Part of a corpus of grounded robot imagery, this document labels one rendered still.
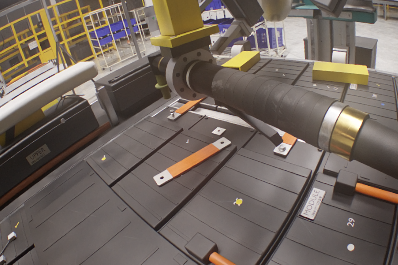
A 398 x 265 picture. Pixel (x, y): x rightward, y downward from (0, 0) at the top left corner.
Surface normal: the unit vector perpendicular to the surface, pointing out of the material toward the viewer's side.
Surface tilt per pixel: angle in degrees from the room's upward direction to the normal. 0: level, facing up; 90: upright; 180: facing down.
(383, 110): 0
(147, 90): 90
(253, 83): 26
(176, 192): 0
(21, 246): 0
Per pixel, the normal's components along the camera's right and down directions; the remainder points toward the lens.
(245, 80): -0.55, -0.56
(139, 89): 0.73, 0.20
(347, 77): -0.54, 0.53
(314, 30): -0.76, 0.47
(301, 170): -0.22, -0.84
